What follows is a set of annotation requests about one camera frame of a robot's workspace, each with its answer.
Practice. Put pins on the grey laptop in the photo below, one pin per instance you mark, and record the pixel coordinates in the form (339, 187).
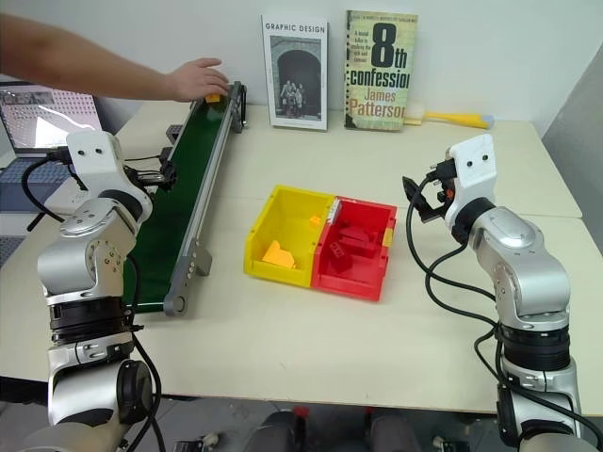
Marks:
(37, 122)

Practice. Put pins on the red studded brick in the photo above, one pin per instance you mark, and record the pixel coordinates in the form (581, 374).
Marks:
(337, 250)

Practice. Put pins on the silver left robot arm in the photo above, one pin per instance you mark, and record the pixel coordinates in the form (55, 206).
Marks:
(89, 245)

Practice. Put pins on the red plastic bin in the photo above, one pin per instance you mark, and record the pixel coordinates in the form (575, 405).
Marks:
(358, 254)

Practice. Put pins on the green conveyor belt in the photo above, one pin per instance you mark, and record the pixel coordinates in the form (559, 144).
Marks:
(188, 188)

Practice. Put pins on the yellow plastic bin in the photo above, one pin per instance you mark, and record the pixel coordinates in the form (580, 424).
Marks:
(282, 235)

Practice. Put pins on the person's bare forearm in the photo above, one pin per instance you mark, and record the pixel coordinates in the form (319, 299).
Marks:
(85, 61)

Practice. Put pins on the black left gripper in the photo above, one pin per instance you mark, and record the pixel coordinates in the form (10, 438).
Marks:
(139, 181)

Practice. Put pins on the yellow bin connector clip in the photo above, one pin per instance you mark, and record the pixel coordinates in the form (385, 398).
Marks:
(387, 237)

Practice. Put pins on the dark rounded shape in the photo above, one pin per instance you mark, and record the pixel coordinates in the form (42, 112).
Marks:
(275, 431)

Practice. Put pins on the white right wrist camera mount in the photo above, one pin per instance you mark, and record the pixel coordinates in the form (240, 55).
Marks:
(473, 162)

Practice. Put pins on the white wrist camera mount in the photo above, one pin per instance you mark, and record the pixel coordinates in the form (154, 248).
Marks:
(92, 155)
(473, 162)

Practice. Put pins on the person's bare hand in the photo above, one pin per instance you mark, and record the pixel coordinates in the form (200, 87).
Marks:
(198, 80)

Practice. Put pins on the grey partition board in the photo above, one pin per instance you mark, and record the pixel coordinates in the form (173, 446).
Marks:
(577, 150)

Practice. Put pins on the small yellow block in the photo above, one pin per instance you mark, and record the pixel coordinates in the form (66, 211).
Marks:
(213, 98)

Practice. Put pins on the Graphic Design book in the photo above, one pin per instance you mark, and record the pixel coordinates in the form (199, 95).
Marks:
(297, 70)

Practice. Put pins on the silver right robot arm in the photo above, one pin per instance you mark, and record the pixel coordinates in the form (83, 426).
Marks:
(523, 263)

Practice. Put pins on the red house-shaped block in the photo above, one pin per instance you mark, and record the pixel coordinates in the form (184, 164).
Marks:
(352, 233)

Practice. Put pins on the red rectangular block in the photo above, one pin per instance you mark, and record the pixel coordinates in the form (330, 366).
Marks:
(369, 247)

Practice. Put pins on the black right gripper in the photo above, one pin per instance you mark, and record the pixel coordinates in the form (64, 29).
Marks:
(440, 188)

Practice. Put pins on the large yellow block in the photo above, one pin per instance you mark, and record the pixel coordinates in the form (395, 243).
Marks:
(279, 256)

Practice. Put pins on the red wedge block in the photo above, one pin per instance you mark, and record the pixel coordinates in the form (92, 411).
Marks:
(341, 267)

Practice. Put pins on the tiny yellow block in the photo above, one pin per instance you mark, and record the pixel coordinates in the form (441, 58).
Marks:
(314, 221)

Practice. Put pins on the white bin label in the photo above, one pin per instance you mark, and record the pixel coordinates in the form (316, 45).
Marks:
(335, 210)

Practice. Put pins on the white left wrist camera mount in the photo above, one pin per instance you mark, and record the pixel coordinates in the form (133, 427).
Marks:
(92, 155)

